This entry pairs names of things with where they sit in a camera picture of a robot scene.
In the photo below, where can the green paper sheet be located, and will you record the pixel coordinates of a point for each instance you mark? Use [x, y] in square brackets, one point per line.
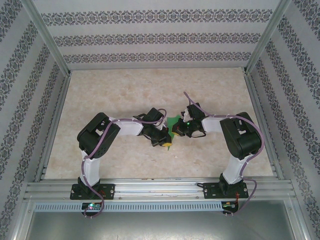
[172, 123]

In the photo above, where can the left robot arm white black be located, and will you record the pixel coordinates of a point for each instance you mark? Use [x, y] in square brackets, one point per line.
[91, 170]

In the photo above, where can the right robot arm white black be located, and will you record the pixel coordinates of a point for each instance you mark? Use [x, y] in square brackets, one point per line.
[235, 170]

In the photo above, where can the grey sheet metal tray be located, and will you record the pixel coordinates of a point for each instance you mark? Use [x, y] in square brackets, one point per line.
[160, 227]

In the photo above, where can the small controller board with LEDs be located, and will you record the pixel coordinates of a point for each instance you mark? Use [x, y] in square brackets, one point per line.
[228, 205]
[91, 206]

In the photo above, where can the long aluminium mounting rail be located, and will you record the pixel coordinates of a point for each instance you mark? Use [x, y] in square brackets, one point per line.
[155, 187]

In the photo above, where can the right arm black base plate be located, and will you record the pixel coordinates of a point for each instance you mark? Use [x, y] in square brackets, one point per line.
[212, 191]

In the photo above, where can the aluminium side rail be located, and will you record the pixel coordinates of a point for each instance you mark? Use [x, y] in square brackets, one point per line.
[55, 125]
[255, 100]

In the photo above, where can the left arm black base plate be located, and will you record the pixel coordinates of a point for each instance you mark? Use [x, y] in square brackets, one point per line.
[107, 191]

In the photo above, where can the aluminium frame corner post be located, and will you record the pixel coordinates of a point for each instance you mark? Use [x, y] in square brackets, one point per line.
[47, 35]
[266, 35]

